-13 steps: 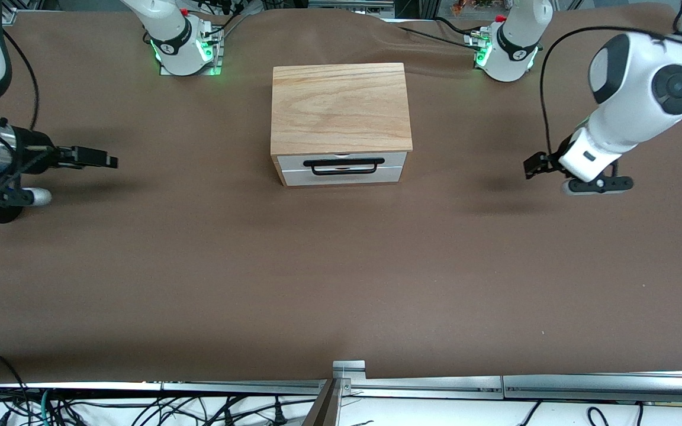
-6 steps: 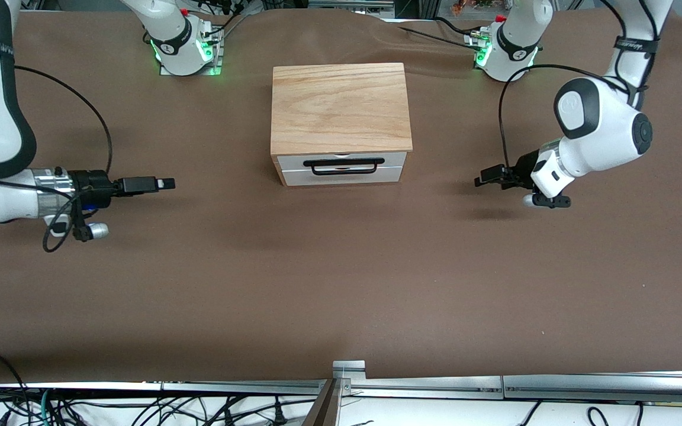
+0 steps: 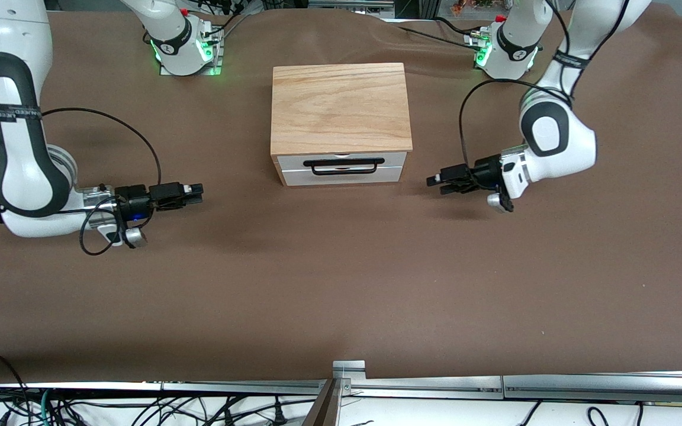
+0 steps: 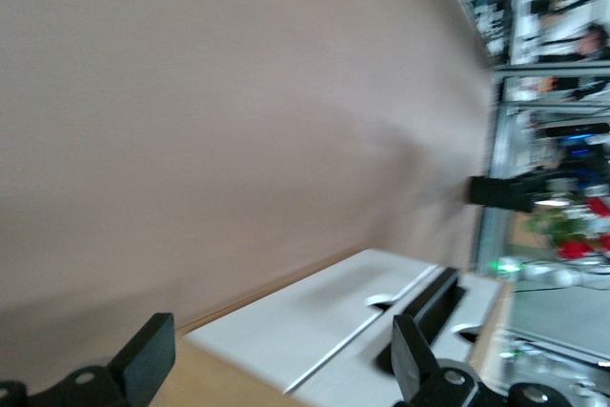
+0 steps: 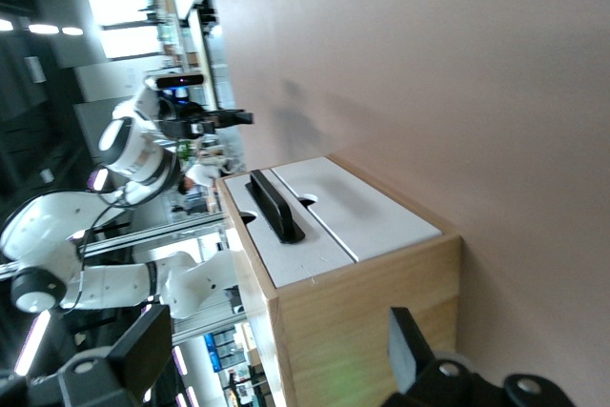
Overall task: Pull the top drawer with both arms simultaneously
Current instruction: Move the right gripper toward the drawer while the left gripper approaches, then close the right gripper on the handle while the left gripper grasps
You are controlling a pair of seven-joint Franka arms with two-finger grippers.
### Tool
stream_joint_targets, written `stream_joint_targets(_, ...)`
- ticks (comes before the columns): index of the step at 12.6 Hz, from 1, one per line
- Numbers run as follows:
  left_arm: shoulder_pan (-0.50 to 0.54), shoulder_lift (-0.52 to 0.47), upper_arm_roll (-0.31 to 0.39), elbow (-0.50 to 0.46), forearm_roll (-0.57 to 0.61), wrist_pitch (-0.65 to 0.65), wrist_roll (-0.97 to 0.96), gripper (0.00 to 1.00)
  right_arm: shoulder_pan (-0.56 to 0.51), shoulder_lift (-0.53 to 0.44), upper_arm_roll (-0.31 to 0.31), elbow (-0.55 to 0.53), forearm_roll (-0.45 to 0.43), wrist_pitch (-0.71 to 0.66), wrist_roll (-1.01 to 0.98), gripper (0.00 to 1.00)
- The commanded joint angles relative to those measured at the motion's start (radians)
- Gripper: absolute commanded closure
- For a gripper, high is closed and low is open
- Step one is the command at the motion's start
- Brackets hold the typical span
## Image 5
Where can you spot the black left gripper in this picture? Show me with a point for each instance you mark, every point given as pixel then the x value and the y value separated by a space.
pixel 183 127

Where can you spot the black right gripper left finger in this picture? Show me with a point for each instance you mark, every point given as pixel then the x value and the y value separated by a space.
pixel 138 359

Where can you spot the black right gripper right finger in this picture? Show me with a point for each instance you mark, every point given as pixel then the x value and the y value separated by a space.
pixel 410 364

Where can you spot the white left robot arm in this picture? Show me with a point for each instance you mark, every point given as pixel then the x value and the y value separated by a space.
pixel 138 154

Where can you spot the wooden drawer cabinet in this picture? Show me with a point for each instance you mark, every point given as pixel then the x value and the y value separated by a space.
pixel 357 321

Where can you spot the white drawer with notch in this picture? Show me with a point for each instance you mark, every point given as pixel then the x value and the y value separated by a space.
pixel 372 216

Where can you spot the green orange plant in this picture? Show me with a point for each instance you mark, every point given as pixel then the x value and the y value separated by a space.
pixel 185 149

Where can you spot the seated person white shirt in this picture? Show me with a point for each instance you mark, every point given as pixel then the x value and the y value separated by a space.
pixel 202 173

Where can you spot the brown table cloth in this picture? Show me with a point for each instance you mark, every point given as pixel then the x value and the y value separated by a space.
pixel 429 68

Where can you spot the aluminium lab frame beam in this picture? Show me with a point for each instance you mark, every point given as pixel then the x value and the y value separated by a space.
pixel 157 233

